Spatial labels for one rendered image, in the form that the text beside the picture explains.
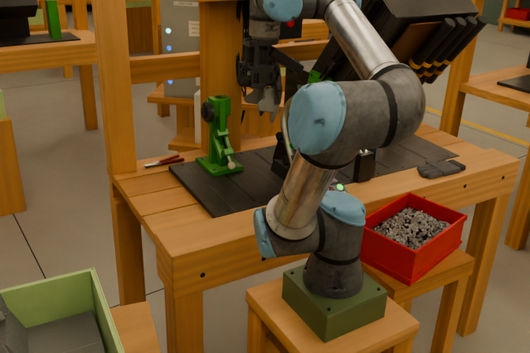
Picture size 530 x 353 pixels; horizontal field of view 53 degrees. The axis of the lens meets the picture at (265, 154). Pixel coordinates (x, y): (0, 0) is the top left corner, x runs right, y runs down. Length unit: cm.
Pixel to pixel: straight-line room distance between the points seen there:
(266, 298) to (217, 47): 98
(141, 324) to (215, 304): 130
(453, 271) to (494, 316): 122
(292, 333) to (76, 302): 53
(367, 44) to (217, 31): 102
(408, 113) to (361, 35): 24
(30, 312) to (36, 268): 174
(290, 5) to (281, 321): 75
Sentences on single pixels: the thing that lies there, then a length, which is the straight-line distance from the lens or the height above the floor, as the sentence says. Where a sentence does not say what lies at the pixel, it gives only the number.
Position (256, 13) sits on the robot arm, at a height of 155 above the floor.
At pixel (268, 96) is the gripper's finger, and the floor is 135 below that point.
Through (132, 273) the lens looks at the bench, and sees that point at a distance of 224.
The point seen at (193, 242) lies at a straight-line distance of 155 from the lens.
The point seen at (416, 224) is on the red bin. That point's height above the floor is 88.
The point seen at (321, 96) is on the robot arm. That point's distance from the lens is 83.
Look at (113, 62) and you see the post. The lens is 187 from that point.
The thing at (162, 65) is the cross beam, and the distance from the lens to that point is 202.
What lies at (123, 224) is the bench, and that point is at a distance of 211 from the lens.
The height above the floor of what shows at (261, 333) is 75.
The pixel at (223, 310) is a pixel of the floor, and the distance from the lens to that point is 270.
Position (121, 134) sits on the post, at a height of 103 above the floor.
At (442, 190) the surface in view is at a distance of 206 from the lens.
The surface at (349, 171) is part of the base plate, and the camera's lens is 201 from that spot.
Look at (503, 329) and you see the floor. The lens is 290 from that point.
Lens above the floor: 175
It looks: 24 degrees down
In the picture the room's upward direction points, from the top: 2 degrees clockwise
